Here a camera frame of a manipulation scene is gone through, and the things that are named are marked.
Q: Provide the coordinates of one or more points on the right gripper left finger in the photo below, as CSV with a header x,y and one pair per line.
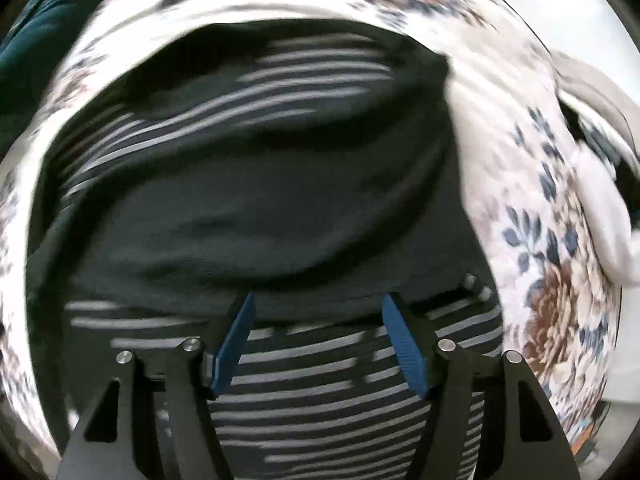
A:
x,y
151,414

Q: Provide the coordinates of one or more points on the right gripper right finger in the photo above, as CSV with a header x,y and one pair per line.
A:
x,y
488,417

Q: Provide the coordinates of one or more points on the black striped t-shirt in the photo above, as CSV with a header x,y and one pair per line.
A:
x,y
310,163

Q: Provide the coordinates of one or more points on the beige garment on bed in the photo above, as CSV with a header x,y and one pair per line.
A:
x,y
605,163

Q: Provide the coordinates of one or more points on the floral white bed blanket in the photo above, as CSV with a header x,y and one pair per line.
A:
x,y
514,140

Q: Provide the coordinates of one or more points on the teal folded quilt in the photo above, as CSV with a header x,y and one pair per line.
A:
x,y
31,51

